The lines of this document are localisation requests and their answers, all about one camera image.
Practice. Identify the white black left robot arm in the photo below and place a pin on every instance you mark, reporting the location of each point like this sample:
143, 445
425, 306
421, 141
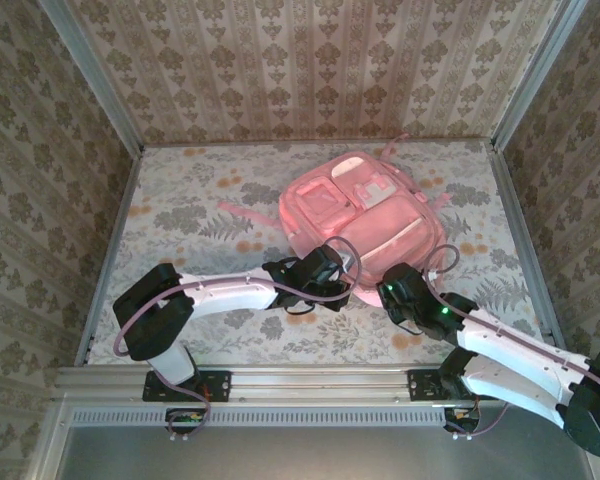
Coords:
150, 310

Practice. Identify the floral patterned table cover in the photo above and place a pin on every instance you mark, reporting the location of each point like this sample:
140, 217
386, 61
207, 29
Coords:
205, 200

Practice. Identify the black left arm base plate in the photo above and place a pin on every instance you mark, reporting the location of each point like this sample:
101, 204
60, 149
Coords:
220, 385

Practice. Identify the small black controller board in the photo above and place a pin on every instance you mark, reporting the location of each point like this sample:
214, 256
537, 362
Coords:
185, 420
462, 420

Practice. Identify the grey metal sheet panel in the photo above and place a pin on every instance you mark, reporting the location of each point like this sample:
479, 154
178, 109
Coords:
330, 455

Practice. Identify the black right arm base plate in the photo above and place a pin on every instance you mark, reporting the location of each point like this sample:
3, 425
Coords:
420, 385

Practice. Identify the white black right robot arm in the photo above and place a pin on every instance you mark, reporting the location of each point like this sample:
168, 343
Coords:
520, 360

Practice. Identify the pink student backpack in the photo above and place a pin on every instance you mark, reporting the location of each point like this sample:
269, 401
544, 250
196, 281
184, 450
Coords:
370, 225

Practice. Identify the aluminium table side rail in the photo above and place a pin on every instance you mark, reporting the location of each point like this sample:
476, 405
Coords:
111, 250
511, 200

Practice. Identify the aluminium frame post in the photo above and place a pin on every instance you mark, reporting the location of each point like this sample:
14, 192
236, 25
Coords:
92, 75
535, 75

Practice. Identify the aluminium front mounting rail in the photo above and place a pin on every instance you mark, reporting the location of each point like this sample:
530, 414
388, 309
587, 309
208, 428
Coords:
320, 382

